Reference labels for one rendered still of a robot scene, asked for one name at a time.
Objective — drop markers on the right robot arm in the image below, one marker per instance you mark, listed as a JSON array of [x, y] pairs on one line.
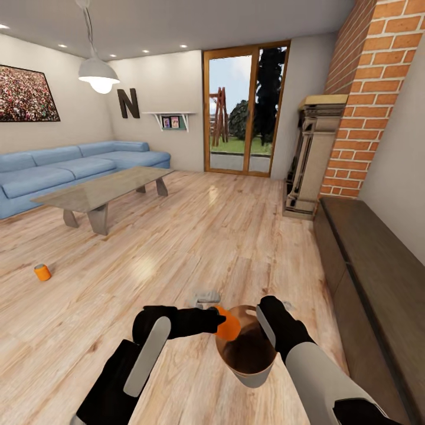
[[329, 396]]

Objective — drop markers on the decorative sign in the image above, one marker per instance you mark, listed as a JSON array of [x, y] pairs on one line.
[[124, 101]]

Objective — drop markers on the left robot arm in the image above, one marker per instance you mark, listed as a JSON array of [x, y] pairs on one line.
[[115, 393]]

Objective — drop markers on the sofa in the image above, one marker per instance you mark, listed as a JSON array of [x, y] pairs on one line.
[[30, 174]]

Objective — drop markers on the trash can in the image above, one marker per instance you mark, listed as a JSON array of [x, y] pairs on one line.
[[249, 357]]

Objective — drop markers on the can of soda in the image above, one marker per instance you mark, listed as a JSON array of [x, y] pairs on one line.
[[230, 328], [42, 272]]

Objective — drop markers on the wood fireplace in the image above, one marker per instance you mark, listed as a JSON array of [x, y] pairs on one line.
[[317, 127]]

